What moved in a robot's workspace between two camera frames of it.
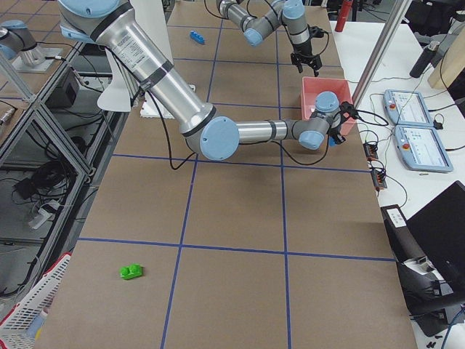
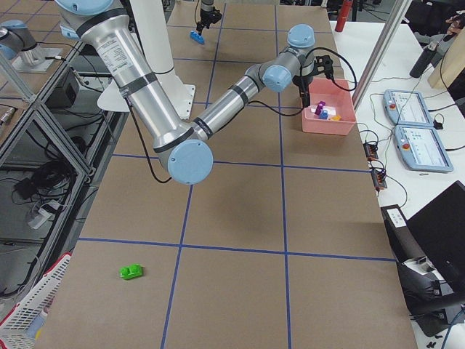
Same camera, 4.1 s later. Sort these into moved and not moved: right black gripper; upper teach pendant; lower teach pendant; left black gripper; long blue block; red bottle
Moved: left black gripper; right black gripper
Not moved: long blue block; red bottle; lower teach pendant; upper teach pendant
